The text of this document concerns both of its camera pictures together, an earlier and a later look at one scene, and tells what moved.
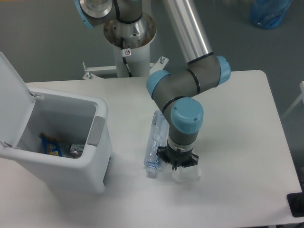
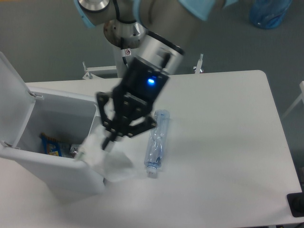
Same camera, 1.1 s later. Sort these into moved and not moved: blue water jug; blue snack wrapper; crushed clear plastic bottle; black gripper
Moved: black gripper
Not moved: blue snack wrapper; crushed clear plastic bottle; blue water jug
